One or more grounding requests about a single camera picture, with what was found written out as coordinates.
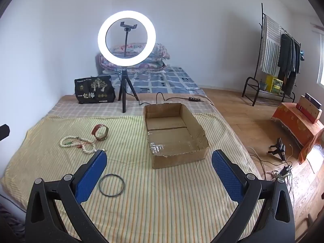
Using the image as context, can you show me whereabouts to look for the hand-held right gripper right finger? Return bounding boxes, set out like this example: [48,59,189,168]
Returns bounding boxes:
[210,149,295,243]

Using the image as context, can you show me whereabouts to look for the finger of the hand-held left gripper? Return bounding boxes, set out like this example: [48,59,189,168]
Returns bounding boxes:
[0,124,11,141]

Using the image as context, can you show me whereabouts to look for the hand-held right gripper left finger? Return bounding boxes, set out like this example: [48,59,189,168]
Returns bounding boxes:
[25,149,112,243]

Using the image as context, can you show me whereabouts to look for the thin black bangle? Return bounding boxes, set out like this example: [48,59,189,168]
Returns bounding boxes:
[99,174,125,197]

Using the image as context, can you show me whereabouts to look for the white bead necklace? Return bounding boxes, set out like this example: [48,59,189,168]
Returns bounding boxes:
[60,136,97,154]

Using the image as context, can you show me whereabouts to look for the brown strap watch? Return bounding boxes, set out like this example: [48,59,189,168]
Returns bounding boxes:
[92,124,109,142]

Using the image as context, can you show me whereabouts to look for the white power strip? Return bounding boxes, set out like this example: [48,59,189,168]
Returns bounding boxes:
[278,166,293,179]

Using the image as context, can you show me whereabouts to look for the small black floor stand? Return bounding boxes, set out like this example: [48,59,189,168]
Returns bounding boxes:
[268,138,287,161]

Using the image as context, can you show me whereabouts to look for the beige checked blanket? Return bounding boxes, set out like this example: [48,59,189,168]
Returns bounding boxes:
[47,95,223,118]

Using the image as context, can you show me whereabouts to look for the yellow striped blanket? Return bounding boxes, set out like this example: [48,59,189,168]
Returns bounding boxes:
[0,114,264,243]

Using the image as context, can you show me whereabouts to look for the orange cloth covered table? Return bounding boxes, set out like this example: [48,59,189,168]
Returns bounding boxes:
[272,102,324,164]

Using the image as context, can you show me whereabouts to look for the black printed bag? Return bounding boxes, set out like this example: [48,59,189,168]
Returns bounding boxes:
[74,76,116,104]

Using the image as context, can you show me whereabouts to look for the black tripod stand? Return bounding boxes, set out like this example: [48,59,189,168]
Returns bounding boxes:
[118,69,139,113]

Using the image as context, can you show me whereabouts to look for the red flat box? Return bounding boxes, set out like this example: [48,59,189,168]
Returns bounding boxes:
[296,104,317,124]

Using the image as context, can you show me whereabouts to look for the black clothes rack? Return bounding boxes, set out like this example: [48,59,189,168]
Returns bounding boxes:
[242,3,302,106]

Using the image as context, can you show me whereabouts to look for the yellow box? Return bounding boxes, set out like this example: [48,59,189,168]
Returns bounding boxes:
[265,75,283,94]

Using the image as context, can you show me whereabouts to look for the blue patterned sheet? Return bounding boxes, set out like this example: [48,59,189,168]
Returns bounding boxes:
[111,66,205,100]

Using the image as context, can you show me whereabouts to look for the dark flat box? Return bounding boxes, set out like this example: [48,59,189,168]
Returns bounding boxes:
[304,93,322,111]

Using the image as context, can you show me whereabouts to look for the dark hanging clothes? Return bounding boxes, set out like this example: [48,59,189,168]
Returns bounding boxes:
[277,33,302,95]

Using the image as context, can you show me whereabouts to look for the striped hanging cloth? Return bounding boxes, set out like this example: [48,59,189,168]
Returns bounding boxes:
[259,15,282,76]

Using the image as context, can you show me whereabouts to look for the folded floral quilts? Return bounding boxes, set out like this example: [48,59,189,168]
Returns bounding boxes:
[96,43,171,75]

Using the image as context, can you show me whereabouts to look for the window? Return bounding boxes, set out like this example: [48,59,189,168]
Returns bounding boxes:
[319,33,324,86]

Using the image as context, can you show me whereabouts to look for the black phone holder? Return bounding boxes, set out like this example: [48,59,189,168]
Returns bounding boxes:
[120,21,137,59]

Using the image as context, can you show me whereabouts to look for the tangle of floor cables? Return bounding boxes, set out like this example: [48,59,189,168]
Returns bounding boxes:
[247,142,296,208]

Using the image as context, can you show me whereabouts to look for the black cable with controller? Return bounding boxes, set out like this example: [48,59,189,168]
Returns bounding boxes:
[138,88,214,107]

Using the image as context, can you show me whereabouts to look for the white ring light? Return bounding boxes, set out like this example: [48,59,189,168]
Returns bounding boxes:
[98,11,157,66]

